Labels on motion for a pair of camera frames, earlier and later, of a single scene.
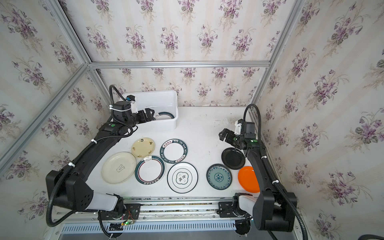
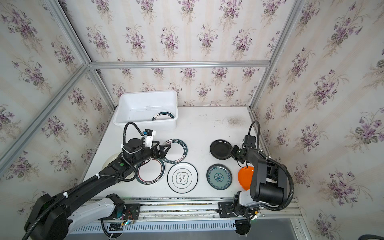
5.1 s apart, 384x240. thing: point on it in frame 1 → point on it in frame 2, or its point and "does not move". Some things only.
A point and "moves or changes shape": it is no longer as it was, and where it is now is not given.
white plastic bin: x=159 y=101 does not move
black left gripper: x=142 y=118 → x=161 y=154
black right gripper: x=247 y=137 → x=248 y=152
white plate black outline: x=182 y=177 does not move
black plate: x=233 y=159 moves or changes shape
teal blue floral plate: x=219 y=176 does not move
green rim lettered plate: x=173 y=151 does not move
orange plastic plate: x=248 y=180 does not move
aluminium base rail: x=167 y=210 does not move
